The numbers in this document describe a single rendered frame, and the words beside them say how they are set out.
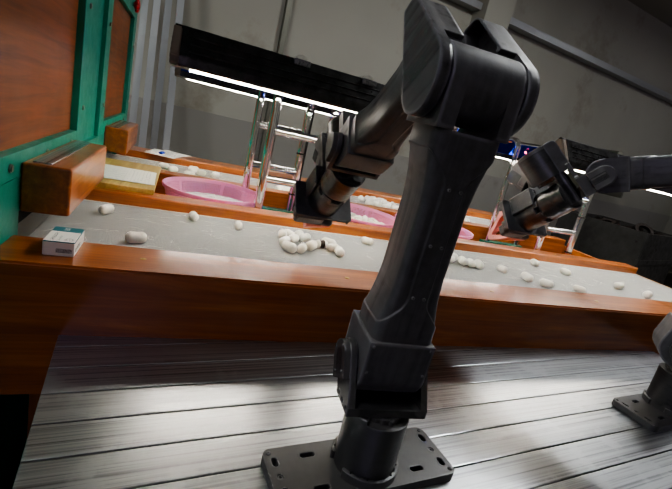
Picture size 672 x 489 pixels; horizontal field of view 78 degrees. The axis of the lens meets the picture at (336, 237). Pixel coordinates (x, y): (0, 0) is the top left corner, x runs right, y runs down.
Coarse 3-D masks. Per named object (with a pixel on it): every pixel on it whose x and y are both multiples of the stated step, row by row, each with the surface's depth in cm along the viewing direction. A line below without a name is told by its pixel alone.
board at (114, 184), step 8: (112, 160) 115; (120, 160) 118; (136, 168) 112; (144, 168) 114; (152, 168) 117; (160, 168) 120; (104, 184) 89; (112, 184) 90; (120, 184) 91; (128, 184) 93; (136, 184) 94; (144, 184) 96; (136, 192) 92; (144, 192) 93; (152, 192) 93
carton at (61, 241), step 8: (56, 232) 55; (64, 232) 56; (72, 232) 56; (80, 232) 57; (48, 240) 52; (56, 240) 53; (64, 240) 53; (72, 240) 54; (80, 240) 57; (48, 248) 52; (56, 248) 53; (64, 248) 53; (72, 248) 53; (72, 256) 54
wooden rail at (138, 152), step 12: (132, 156) 148; (144, 156) 150; (156, 156) 151; (204, 168) 158; (216, 168) 159; (228, 168) 161; (240, 168) 166; (300, 180) 172; (360, 192) 182; (372, 192) 188; (384, 192) 199; (480, 216) 208
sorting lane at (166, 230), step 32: (64, 224) 71; (96, 224) 74; (128, 224) 78; (160, 224) 83; (192, 224) 88; (224, 224) 93; (256, 224) 99; (256, 256) 78; (288, 256) 82; (320, 256) 87; (352, 256) 92; (480, 256) 122; (544, 288) 104; (608, 288) 121; (640, 288) 131
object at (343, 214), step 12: (300, 192) 71; (312, 192) 69; (300, 204) 70; (312, 204) 70; (324, 204) 68; (336, 204) 67; (348, 204) 74; (312, 216) 70; (324, 216) 71; (336, 216) 72; (348, 216) 73
